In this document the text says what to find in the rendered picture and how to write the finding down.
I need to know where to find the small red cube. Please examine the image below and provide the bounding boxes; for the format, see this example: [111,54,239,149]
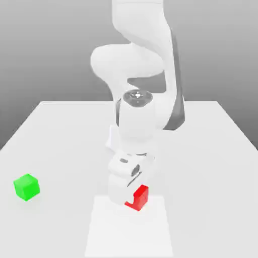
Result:
[124,184,149,212]

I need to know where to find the small green cube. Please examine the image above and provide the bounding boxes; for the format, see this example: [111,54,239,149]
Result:
[13,173,41,202]

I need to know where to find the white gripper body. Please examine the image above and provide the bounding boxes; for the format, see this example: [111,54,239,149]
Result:
[107,156,155,206]

